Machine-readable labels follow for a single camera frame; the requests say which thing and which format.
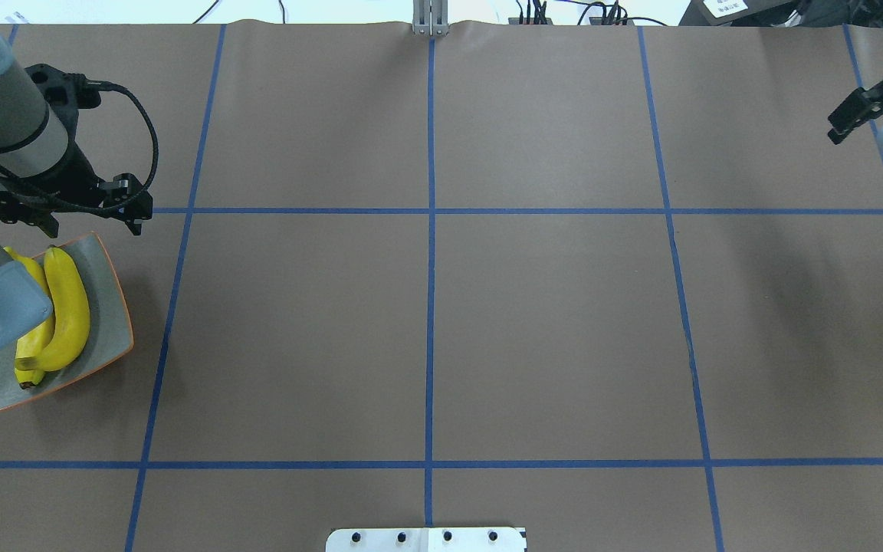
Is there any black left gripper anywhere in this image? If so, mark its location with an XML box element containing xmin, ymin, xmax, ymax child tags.
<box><xmin>0</xmin><ymin>64</ymin><xmax>154</xmax><ymax>238</ymax></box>

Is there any grey square plate orange rim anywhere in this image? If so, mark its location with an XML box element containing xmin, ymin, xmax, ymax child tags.
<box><xmin>0</xmin><ymin>232</ymin><xmax>136</xmax><ymax>412</ymax></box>

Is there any yellow banana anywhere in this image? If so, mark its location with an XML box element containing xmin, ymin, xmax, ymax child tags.
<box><xmin>15</xmin><ymin>247</ymin><xmax>90</xmax><ymax>373</ymax></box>
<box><xmin>3</xmin><ymin>245</ymin><xmax>56</xmax><ymax>390</ymax></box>

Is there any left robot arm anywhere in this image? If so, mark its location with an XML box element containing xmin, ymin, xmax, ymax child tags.
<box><xmin>0</xmin><ymin>35</ymin><xmax>160</xmax><ymax>350</ymax></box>

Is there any aluminium frame post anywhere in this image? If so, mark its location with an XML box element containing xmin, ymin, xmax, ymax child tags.
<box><xmin>411</xmin><ymin>0</ymin><xmax>449</xmax><ymax>38</ymax></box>

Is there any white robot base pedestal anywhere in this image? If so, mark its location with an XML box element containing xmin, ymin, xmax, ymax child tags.
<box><xmin>323</xmin><ymin>525</ymin><xmax>528</xmax><ymax>551</ymax></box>

